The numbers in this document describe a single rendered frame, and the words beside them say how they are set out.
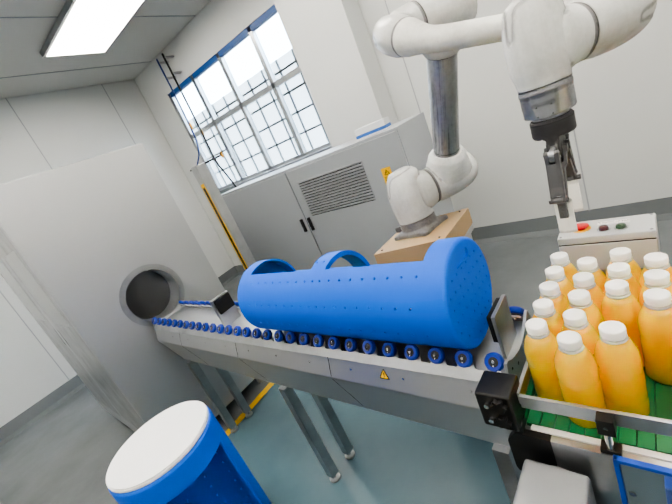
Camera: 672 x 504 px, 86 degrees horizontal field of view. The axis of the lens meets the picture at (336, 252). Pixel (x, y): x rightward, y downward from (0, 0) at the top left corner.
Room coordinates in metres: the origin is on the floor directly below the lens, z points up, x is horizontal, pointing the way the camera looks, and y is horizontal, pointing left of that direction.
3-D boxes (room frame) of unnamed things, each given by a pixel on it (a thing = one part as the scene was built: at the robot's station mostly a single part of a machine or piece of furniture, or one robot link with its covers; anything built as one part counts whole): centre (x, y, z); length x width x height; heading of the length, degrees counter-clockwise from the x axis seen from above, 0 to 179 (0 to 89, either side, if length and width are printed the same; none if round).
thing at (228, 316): (1.73, 0.62, 1.00); 0.10 x 0.04 x 0.15; 134
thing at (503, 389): (0.60, -0.20, 0.95); 0.10 x 0.07 x 0.10; 134
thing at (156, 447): (0.85, 0.64, 1.03); 0.28 x 0.28 x 0.01
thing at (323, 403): (1.57, 0.37, 0.31); 0.06 x 0.06 x 0.63; 44
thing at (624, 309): (0.61, -0.49, 0.99); 0.07 x 0.07 x 0.19
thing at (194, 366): (2.18, 1.16, 0.31); 0.06 x 0.06 x 0.63; 44
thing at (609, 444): (0.46, -0.31, 0.94); 0.03 x 0.02 x 0.08; 44
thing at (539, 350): (0.60, -0.31, 0.99); 0.07 x 0.07 x 0.19
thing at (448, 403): (1.52, 0.42, 0.79); 2.17 x 0.29 x 0.34; 44
